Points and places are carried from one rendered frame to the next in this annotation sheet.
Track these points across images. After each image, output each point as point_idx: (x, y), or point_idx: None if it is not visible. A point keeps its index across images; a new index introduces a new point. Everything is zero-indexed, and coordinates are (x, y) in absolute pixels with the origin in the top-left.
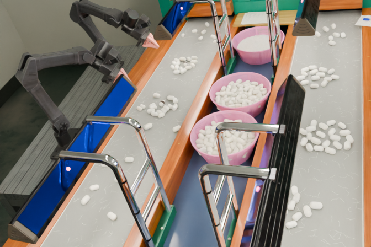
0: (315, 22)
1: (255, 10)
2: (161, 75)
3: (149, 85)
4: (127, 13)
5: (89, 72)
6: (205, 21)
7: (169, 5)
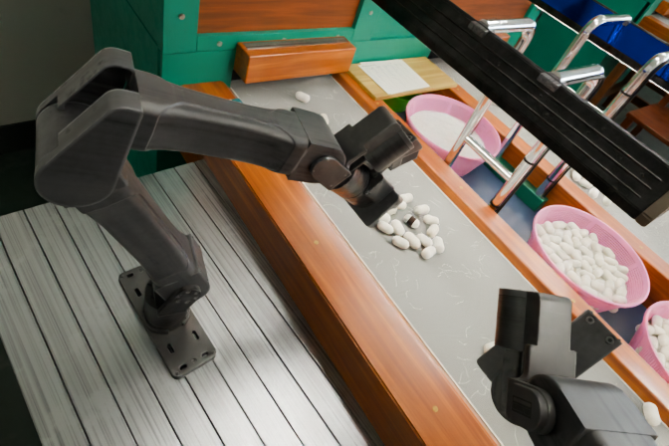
0: None
1: (370, 58)
2: (402, 276)
3: (422, 322)
4: (397, 130)
5: (52, 366)
6: (277, 87)
7: (193, 50)
